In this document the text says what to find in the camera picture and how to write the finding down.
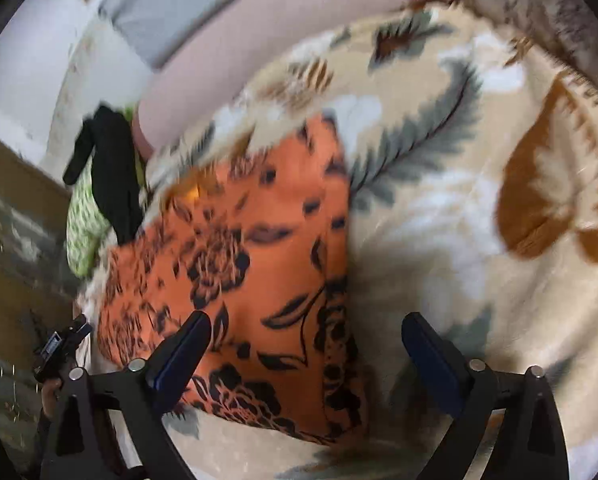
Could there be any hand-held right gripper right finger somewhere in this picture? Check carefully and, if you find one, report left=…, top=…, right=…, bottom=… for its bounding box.
left=401, top=312, right=570, bottom=480

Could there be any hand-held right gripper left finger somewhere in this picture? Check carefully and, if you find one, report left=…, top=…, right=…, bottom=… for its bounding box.
left=39, top=310, right=213, bottom=480

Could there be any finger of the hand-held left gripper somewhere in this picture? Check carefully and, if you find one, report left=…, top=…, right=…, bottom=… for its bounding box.
left=34, top=314, right=94, bottom=384

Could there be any orange black floral cloth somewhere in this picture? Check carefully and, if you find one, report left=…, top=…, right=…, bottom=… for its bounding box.
left=96, top=115, right=370, bottom=448

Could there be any wooden door with glass panels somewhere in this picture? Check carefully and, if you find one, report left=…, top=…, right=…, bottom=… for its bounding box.
left=0, top=124, right=96, bottom=463

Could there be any beige leaf-printed blanket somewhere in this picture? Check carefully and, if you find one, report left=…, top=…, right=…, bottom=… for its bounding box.
left=76, top=2, right=598, bottom=480

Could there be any green white patterned cloth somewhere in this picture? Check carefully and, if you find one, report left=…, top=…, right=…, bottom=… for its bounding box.
left=66, top=105, right=153, bottom=279

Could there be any black garment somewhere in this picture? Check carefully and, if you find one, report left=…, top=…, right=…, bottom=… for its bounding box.
left=63, top=104, right=145, bottom=245

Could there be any grey pillow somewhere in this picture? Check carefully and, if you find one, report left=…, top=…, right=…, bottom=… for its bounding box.
left=98, top=0, right=262, bottom=69

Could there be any beige grey striped cloth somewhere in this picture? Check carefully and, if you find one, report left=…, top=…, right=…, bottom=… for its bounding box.
left=453, top=0, right=598, bottom=128

